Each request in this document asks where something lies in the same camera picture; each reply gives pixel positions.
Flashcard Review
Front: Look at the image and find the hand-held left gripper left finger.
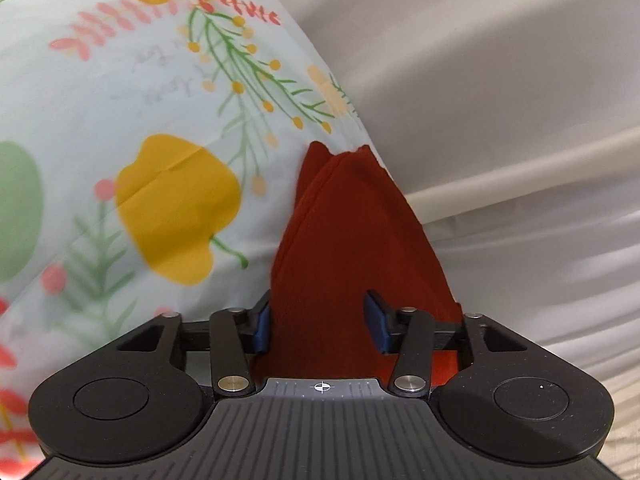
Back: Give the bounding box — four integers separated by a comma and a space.
115, 289, 274, 397

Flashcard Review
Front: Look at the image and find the red knit cardigan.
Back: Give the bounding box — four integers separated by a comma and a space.
252, 141, 463, 388

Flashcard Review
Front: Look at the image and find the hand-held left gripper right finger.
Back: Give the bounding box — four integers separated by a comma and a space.
363, 289, 533, 397

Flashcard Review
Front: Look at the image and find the floral bed sheet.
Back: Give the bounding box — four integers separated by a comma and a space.
0, 0, 393, 466

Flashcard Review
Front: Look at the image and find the white curtain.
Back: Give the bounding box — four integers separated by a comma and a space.
247, 0, 640, 480

